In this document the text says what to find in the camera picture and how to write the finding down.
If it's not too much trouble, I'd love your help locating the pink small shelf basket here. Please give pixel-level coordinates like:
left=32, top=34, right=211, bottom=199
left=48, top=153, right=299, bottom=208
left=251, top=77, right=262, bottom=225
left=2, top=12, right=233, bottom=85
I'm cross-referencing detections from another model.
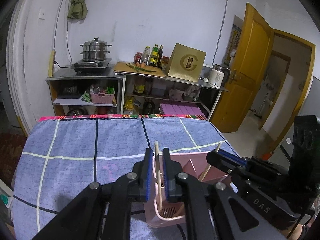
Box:
left=90, top=93, right=114, bottom=104

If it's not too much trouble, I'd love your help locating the wooden cutting board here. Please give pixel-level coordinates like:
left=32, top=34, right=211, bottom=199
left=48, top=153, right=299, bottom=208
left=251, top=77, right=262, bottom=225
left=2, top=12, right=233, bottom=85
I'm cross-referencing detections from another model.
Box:
left=114, top=62, right=166, bottom=78

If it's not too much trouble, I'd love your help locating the stainless steel steamer pot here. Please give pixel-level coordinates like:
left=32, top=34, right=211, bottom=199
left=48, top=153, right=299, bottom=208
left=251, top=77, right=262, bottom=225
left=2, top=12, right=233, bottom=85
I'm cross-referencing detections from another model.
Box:
left=80, top=37, right=112, bottom=62

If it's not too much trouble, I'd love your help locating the yellow wooden door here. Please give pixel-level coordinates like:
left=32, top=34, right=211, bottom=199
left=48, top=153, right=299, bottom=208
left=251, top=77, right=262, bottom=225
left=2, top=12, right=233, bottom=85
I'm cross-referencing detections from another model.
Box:
left=210, top=3, right=274, bottom=133

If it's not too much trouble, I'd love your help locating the red sauce jar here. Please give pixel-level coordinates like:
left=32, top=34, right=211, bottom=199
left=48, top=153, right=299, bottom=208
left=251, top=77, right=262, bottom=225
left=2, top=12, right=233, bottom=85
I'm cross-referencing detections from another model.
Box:
left=134, top=52, right=142, bottom=64

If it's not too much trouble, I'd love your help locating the blue checked table cloth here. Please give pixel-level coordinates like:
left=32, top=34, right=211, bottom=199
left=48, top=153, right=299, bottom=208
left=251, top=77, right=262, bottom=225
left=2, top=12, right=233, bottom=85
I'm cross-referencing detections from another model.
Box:
left=12, top=116, right=235, bottom=239

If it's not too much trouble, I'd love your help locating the green label oil bottle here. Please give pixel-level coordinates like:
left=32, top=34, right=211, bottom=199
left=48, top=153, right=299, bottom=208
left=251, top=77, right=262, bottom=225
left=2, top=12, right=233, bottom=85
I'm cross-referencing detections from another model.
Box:
left=149, top=44, right=158, bottom=67

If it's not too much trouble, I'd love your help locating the metal kitchen shelf unit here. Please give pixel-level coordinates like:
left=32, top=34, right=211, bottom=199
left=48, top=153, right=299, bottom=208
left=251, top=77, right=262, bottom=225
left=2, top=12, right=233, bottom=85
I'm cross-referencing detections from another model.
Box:
left=46, top=65, right=225, bottom=119

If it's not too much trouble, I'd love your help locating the gold cardboard box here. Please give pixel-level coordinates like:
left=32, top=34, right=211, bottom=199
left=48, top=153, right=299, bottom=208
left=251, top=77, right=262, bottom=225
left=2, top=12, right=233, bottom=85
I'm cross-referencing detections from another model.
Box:
left=165, top=43, right=206, bottom=82

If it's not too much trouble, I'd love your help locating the white electric kettle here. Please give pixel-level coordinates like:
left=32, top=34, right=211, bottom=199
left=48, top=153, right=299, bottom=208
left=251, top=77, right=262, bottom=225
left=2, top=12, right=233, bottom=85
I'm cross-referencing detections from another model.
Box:
left=208, top=64, right=231, bottom=87

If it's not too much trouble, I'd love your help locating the portable gas stove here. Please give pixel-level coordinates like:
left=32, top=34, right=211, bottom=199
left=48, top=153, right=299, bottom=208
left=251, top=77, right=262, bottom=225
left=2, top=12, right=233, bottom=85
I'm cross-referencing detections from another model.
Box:
left=71, top=58, right=112, bottom=73

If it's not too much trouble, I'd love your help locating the dark soy sauce bottle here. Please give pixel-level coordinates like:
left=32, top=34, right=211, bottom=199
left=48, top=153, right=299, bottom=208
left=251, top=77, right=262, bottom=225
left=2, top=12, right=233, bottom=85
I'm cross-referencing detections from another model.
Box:
left=156, top=45, right=163, bottom=68

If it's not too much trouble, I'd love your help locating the light wooden chopstick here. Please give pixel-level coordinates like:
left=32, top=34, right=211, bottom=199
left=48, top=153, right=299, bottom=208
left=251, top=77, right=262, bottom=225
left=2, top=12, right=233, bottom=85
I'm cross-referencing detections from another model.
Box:
left=199, top=143, right=221, bottom=181
left=154, top=141, right=162, bottom=213

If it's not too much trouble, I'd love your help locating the purple lidded storage box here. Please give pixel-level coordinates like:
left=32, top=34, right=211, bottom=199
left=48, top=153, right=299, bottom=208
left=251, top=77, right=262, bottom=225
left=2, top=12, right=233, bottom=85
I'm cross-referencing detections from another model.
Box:
left=159, top=101, right=207, bottom=120

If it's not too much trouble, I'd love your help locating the pink plastic utensil basket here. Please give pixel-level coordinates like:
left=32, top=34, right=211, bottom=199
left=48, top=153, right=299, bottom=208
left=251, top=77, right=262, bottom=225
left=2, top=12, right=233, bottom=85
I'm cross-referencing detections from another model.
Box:
left=144, top=152, right=230, bottom=228

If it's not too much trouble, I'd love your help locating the olive green hanging cloth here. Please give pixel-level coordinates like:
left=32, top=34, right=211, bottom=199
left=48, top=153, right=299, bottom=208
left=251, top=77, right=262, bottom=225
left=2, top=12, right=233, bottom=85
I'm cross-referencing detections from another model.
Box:
left=68, top=0, right=88, bottom=20

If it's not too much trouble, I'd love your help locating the clear white cap bottle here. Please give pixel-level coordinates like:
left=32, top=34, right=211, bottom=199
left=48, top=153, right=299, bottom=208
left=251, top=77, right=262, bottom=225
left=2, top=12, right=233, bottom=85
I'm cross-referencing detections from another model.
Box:
left=140, top=46, right=150, bottom=65

